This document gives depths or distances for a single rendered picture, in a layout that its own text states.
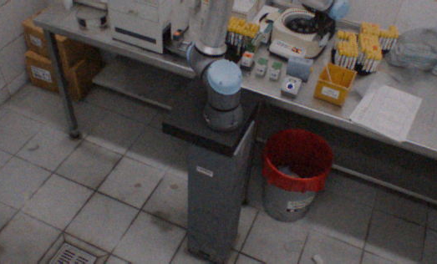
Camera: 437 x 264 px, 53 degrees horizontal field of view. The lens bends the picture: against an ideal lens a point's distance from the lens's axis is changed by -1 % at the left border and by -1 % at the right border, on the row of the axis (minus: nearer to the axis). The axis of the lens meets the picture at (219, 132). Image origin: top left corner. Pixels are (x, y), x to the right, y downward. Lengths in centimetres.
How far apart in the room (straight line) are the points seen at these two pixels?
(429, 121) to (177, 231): 136
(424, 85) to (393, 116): 31
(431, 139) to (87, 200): 179
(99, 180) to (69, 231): 36
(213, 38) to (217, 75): 13
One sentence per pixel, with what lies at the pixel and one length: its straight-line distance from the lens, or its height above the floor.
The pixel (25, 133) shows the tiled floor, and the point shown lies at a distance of 309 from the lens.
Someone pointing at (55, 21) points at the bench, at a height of 88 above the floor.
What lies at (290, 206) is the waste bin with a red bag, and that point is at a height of 18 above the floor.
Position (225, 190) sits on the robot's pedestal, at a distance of 182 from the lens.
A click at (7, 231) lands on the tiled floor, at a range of 265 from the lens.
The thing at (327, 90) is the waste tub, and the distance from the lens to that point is 189.
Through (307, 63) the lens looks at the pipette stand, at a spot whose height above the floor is 97.
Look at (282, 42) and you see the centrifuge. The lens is 212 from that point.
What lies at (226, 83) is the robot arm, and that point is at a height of 116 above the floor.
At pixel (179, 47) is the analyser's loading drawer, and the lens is 205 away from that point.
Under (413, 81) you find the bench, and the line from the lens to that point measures 219.
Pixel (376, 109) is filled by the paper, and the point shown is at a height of 89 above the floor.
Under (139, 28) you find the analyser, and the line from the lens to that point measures 207.
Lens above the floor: 210
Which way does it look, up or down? 46 degrees down
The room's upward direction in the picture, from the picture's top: 4 degrees clockwise
